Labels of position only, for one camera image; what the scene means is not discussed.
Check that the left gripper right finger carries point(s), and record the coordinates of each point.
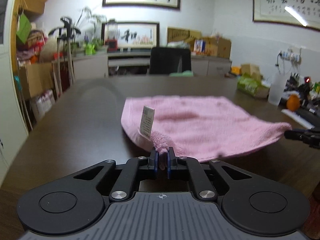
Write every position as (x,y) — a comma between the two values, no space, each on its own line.
(189,169)

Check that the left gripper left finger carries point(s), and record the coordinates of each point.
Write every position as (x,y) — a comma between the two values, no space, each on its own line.
(132,173)

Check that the pink towel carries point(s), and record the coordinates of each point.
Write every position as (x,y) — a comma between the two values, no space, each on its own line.
(201,127)

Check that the white towel label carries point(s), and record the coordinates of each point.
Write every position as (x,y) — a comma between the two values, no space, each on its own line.
(146,122)

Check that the orange fruit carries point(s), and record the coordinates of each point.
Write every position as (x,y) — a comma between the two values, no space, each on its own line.
(293,103)

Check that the translucent plastic cup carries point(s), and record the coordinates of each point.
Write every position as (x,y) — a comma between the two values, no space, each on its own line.
(277,87)

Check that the green tissue pack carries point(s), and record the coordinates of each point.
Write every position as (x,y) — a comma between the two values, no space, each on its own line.
(252,87)

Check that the white power strip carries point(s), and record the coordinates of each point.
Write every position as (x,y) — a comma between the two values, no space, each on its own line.
(290,56)

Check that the white rice sack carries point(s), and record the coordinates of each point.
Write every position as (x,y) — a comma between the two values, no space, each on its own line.
(41,104)

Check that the green cushion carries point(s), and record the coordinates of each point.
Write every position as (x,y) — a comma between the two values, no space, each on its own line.
(182,74)

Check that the grey metal filing cabinet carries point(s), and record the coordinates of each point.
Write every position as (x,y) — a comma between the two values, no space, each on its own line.
(13,129)

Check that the white low sideboard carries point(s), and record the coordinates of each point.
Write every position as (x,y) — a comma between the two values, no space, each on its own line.
(138,63)

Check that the open cardboard box right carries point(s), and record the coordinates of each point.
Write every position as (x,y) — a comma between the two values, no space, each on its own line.
(212,46)

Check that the black office chair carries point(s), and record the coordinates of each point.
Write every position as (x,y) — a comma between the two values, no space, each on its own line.
(166,60)

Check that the large cardboard box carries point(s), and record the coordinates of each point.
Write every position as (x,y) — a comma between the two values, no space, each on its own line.
(36,79)

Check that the potted green plant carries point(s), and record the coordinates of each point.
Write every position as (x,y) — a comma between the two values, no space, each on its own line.
(86,29)

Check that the framed calligraphy lotus picture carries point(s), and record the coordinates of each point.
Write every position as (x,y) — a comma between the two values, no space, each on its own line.
(136,35)

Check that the red blender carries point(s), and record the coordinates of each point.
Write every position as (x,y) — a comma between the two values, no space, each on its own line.
(111,35)

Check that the metal tripod stand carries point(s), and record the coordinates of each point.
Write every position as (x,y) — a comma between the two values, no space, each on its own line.
(65,35)

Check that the green box on pile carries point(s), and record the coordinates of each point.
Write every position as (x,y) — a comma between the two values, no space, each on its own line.
(23,29)

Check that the calligraphy frame right wall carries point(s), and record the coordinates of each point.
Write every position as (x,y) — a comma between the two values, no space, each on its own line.
(302,13)

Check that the teal handled mop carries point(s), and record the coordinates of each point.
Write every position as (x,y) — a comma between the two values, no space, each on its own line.
(22,103)

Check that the flat cardboard against wall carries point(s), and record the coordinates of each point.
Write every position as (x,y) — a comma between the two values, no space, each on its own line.
(182,35)

